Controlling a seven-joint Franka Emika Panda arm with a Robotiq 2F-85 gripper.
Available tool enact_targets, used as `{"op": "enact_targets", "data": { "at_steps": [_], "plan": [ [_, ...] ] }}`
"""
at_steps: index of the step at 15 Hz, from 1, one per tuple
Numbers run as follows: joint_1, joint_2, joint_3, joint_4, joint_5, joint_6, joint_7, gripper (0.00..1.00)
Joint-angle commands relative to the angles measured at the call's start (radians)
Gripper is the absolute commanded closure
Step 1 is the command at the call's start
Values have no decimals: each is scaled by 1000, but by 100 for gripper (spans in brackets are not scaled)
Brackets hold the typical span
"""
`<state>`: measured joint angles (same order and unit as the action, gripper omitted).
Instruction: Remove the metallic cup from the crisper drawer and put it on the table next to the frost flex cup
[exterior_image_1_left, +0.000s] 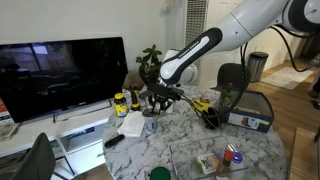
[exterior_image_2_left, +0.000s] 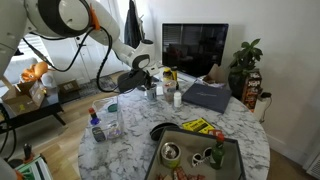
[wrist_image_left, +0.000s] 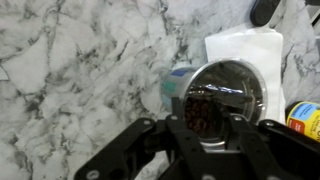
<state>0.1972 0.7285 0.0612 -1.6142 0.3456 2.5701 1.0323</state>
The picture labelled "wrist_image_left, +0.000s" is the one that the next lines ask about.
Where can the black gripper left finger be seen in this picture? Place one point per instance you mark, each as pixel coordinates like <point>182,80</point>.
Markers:
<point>133,146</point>

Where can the white paper napkin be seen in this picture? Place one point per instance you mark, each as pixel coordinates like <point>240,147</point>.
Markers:
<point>253,46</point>

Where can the black remote control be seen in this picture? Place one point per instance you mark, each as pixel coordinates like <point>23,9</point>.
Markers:
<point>265,11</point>

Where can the yellow lid vitamin bottle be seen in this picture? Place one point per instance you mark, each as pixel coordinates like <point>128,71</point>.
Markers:
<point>305,120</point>

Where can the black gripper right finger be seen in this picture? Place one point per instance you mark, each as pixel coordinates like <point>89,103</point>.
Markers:
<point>276,150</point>

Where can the metallic cup with blue label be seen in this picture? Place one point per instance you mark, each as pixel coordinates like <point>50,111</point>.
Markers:
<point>226,80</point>

